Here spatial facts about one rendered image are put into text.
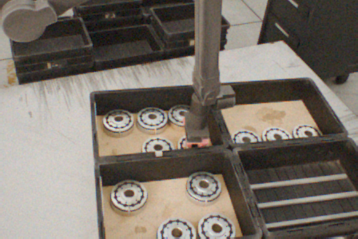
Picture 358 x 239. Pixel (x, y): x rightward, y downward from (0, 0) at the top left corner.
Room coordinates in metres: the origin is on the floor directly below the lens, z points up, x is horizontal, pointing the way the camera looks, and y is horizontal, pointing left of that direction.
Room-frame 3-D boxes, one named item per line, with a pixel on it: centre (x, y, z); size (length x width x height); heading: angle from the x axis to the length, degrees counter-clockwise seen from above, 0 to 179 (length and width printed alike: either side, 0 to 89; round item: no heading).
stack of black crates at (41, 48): (1.81, 0.70, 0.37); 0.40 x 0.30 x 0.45; 115
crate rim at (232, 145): (1.04, -0.33, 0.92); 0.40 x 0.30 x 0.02; 105
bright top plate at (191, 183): (0.75, -0.10, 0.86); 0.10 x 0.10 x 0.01
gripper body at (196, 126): (0.90, -0.07, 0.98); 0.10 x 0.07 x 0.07; 10
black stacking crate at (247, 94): (1.04, -0.33, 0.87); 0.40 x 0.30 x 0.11; 105
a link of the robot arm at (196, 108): (0.90, -0.07, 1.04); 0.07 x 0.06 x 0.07; 116
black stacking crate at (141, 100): (0.94, 0.06, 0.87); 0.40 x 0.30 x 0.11; 105
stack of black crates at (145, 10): (2.52, 0.15, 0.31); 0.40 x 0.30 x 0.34; 115
